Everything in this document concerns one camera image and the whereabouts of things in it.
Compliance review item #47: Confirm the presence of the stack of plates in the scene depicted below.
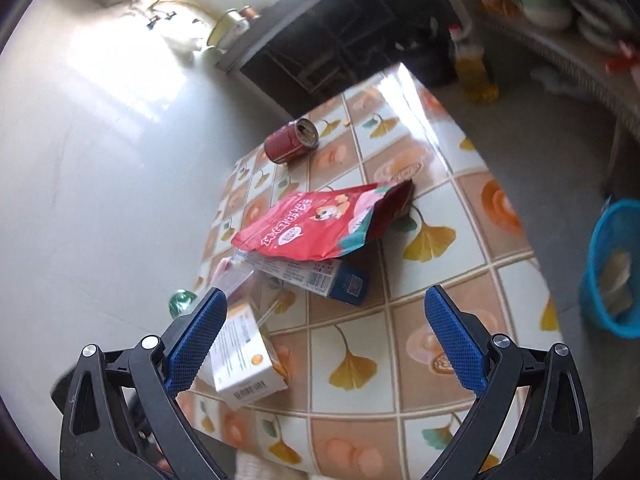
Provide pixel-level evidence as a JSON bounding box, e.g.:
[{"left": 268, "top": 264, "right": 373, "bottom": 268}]
[{"left": 570, "top": 0, "right": 631, "bottom": 51}]

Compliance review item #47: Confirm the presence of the stack of ceramic bowls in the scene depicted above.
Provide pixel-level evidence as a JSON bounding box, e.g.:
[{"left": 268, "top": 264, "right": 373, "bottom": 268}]
[{"left": 515, "top": 0, "right": 573, "bottom": 31}]

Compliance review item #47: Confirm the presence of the yellow and white carton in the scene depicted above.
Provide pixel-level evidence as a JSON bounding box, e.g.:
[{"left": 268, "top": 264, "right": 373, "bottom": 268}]
[{"left": 197, "top": 300, "right": 289, "bottom": 411}]

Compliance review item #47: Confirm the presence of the blue plastic basket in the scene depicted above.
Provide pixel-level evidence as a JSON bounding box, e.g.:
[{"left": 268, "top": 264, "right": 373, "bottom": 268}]
[{"left": 579, "top": 199, "right": 640, "bottom": 339}]

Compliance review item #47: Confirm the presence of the green plastic bottle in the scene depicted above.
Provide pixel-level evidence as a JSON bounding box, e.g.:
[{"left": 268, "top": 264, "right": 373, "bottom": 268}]
[{"left": 169, "top": 289, "right": 201, "bottom": 318}]

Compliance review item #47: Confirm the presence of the red drink can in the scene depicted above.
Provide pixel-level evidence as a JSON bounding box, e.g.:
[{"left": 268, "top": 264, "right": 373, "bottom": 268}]
[{"left": 264, "top": 117, "right": 320, "bottom": 165}]

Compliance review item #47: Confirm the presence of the clear plastic container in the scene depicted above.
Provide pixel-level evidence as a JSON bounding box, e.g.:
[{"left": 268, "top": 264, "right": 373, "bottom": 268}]
[{"left": 207, "top": 256, "right": 261, "bottom": 311}]

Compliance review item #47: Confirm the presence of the tile pattern tablecloth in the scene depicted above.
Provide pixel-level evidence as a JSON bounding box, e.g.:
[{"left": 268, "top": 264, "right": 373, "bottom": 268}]
[{"left": 175, "top": 62, "right": 563, "bottom": 480}]

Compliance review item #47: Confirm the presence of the metal shelf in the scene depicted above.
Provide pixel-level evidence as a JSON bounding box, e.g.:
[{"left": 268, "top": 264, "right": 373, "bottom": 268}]
[{"left": 470, "top": 0, "right": 640, "bottom": 126}]

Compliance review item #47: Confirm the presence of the red snack bag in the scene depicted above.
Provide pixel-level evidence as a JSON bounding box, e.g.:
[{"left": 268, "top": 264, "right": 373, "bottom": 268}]
[{"left": 231, "top": 178, "right": 415, "bottom": 262}]

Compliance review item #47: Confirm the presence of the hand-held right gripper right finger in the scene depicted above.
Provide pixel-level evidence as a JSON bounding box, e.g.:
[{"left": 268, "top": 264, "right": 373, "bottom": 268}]
[{"left": 422, "top": 285, "right": 593, "bottom": 480}]

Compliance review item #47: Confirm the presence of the yellow cooking oil bottle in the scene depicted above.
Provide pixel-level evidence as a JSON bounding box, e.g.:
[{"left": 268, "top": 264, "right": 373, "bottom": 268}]
[{"left": 448, "top": 25, "right": 498, "bottom": 105}]

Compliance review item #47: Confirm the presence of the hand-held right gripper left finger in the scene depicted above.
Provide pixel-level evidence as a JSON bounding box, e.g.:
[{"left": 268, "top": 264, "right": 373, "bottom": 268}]
[{"left": 51, "top": 287, "right": 228, "bottom": 480}]

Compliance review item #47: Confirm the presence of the blue and white carton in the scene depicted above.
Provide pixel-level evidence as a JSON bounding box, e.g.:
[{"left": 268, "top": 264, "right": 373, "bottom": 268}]
[{"left": 235, "top": 247, "right": 372, "bottom": 307}]

